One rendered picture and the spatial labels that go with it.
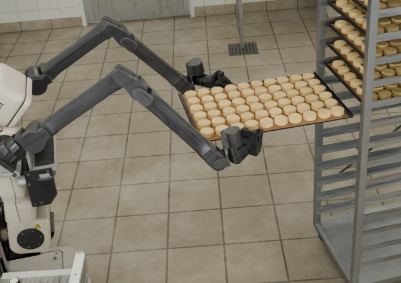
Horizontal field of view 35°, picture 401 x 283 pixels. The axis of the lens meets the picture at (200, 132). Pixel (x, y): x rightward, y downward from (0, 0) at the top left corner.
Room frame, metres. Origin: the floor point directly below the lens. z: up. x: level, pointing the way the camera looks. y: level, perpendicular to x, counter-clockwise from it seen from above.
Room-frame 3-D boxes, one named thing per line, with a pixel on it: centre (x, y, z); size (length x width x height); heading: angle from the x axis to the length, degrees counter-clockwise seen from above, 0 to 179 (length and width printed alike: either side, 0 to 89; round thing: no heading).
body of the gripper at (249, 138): (1.88, -0.16, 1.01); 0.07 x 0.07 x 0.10; 54
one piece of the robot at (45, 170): (2.02, 0.63, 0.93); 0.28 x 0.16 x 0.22; 10
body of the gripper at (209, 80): (2.41, -0.07, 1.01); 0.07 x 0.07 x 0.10; 55
